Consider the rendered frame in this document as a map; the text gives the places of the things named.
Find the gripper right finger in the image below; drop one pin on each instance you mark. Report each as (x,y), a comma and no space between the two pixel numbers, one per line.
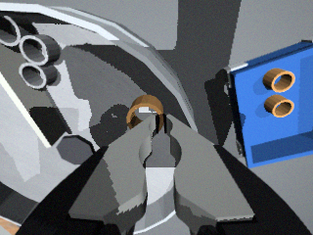
(212,187)

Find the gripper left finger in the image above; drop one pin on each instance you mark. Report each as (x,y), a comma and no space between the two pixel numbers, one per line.
(109,187)

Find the blue crate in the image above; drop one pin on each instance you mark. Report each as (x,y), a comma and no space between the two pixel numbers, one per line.
(273,139)

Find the grey metal ring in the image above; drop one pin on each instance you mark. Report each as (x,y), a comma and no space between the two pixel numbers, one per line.
(29,49)
(29,75)
(23,26)

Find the bronze bushing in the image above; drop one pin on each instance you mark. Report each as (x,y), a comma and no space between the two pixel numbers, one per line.
(144,101)
(283,84)
(285,108)

